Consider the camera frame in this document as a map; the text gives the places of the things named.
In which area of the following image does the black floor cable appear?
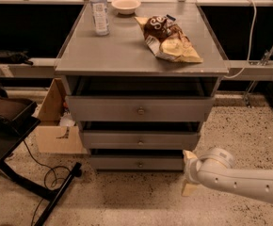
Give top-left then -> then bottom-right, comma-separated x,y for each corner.
23,139 -> 72,226

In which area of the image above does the metal railing beam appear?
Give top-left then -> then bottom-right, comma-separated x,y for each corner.
0,58 -> 273,81

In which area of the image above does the black rolling stand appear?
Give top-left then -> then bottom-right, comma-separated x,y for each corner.
0,86 -> 82,226

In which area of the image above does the brown yellow chip bag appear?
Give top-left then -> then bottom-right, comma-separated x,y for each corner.
136,15 -> 203,63

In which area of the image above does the grey middle drawer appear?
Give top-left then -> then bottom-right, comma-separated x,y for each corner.
80,131 -> 201,150

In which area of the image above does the grey bottom drawer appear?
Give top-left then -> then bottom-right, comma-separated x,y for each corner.
89,156 -> 184,170

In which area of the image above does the grey drawer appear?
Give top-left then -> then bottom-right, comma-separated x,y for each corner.
80,131 -> 201,150
66,96 -> 214,122
89,156 -> 184,170

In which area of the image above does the cardboard box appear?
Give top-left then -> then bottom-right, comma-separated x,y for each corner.
35,78 -> 87,154

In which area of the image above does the black cloth on beam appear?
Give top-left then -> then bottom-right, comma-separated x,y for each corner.
0,50 -> 33,66

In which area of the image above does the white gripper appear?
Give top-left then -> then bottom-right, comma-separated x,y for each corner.
183,150 -> 201,185

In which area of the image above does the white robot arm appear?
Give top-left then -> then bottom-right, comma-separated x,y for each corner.
182,148 -> 273,204

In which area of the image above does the grey top drawer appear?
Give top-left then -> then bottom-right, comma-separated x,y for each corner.
66,96 -> 214,122

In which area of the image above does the white paper bowl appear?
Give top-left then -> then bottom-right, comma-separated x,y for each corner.
111,0 -> 141,15

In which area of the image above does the white hanging cable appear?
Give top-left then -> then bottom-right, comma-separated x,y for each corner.
223,0 -> 258,80

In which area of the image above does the brown bag on stand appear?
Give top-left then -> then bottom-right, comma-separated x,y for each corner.
0,89 -> 37,128

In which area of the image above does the grey drawer cabinet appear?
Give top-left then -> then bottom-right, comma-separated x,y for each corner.
56,2 -> 229,158

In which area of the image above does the clear plastic water bottle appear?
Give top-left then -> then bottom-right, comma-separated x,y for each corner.
89,0 -> 109,36

